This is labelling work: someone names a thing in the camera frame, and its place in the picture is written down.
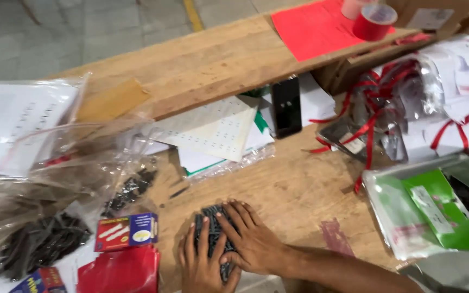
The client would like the person's left hand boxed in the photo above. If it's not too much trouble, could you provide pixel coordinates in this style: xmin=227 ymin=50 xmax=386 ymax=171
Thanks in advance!
xmin=179 ymin=217 xmax=242 ymax=293

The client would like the person's right hand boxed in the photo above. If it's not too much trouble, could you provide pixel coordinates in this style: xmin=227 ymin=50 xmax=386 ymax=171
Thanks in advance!
xmin=216 ymin=199 xmax=289 ymax=278

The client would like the pile of black screws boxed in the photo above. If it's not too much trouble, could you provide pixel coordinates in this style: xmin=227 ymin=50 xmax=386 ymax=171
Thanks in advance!
xmin=193 ymin=205 xmax=240 ymax=282

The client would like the stack of red packets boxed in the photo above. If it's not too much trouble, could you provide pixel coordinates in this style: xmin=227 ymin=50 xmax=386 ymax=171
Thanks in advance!
xmin=77 ymin=245 xmax=161 ymax=293

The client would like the single black screw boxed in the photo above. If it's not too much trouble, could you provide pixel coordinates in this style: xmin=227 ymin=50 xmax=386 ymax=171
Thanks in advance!
xmin=169 ymin=186 xmax=190 ymax=200

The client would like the small bag of black screws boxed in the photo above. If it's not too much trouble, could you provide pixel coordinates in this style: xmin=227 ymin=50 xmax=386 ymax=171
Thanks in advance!
xmin=101 ymin=168 xmax=159 ymax=219

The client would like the stack of white label sheets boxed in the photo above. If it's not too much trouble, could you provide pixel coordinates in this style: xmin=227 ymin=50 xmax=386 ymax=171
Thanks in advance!
xmin=147 ymin=94 xmax=277 ymax=177

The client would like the black phone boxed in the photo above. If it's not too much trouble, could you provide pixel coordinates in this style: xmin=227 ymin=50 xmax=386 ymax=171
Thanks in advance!
xmin=271 ymin=76 xmax=303 ymax=139

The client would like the large clear plastic bag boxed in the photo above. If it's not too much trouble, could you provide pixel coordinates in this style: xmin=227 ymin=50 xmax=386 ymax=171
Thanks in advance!
xmin=0 ymin=112 xmax=164 ymax=267

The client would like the heap of bagged black screws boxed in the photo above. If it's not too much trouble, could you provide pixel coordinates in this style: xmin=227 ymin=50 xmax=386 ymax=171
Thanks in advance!
xmin=0 ymin=212 xmax=93 ymax=282

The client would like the green and white plastic bag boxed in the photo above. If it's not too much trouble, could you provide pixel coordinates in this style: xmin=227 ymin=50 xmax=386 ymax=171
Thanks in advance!
xmin=362 ymin=168 xmax=469 ymax=262

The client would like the raised wooden shelf board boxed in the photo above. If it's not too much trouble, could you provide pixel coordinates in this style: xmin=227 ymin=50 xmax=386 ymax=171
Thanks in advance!
xmin=49 ymin=14 xmax=436 ymax=123

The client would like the bundle of bags, red ribbons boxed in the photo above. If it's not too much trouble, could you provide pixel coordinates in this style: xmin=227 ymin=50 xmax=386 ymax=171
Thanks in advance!
xmin=309 ymin=30 xmax=469 ymax=194

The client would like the red paper sheet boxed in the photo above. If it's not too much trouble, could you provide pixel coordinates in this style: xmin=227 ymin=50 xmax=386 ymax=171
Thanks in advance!
xmin=271 ymin=0 xmax=397 ymax=62

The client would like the clear bag of white papers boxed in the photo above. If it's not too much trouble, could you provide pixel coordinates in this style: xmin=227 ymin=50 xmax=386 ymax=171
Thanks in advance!
xmin=0 ymin=72 xmax=92 ymax=180

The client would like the red tape roll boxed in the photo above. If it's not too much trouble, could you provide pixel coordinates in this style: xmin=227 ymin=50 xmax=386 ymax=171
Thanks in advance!
xmin=352 ymin=3 xmax=398 ymax=42

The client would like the pink tape roll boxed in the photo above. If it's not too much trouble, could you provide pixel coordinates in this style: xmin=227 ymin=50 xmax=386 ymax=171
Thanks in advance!
xmin=341 ymin=0 xmax=378 ymax=20

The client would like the cardboard box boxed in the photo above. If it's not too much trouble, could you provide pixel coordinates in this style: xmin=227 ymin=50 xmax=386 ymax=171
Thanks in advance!
xmin=385 ymin=0 xmax=469 ymax=36

